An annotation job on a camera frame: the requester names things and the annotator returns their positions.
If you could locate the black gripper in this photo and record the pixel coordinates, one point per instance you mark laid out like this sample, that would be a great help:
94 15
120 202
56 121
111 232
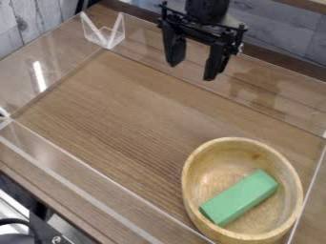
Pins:
204 16

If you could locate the green rectangular block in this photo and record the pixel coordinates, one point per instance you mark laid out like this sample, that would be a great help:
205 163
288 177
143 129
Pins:
239 198

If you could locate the wooden bowl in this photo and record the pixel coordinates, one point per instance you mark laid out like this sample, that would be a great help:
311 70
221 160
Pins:
215 166

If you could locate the clear acrylic corner bracket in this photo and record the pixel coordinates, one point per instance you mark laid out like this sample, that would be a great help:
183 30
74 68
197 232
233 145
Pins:
105 37

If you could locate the black clamp bracket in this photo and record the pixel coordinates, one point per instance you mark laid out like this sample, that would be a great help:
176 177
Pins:
22 226

